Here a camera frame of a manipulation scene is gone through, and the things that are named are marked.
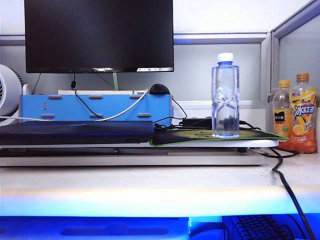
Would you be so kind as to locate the white power strip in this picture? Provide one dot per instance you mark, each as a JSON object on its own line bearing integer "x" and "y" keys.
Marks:
{"x": 100, "y": 91}

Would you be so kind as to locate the white desk fan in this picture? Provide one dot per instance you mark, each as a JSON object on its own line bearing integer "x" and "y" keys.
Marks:
{"x": 8, "y": 92}

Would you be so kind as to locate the dark closed laptop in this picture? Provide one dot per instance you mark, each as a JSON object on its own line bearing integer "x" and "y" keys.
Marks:
{"x": 75, "y": 132}

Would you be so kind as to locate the black green-edged mouse pad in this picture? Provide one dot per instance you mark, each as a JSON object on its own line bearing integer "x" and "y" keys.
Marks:
{"x": 175, "y": 138}

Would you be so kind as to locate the grey cubicle partition frame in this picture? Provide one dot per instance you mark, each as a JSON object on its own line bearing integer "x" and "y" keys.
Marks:
{"x": 220, "y": 38}

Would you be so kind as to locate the pale green monitor stand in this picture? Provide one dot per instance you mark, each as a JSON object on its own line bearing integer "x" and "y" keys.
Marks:
{"x": 115, "y": 82}

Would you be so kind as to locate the black computer mouse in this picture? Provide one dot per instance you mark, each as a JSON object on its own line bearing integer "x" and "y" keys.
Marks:
{"x": 159, "y": 89}

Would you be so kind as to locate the black computer monitor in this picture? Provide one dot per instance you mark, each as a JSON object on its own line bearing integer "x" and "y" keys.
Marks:
{"x": 100, "y": 35}

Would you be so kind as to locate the white desk riser platform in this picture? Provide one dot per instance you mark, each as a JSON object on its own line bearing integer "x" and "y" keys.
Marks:
{"x": 225, "y": 144}

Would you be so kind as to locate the blue desk organizer box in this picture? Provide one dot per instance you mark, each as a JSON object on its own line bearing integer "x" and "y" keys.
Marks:
{"x": 62, "y": 107}

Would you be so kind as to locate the large iced tea bottle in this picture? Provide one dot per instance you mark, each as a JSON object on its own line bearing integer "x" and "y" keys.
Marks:
{"x": 303, "y": 120}

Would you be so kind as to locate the clear mineral water bottle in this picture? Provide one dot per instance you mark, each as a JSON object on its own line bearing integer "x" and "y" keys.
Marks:
{"x": 225, "y": 105}

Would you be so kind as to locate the small orange juice bottle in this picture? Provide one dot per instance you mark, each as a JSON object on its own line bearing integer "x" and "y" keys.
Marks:
{"x": 282, "y": 120}

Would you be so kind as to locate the black power adapter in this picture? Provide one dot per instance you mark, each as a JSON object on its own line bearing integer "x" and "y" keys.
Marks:
{"x": 197, "y": 122}

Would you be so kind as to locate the black keyboard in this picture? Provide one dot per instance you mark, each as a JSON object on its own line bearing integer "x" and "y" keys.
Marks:
{"x": 260, "y": 226}

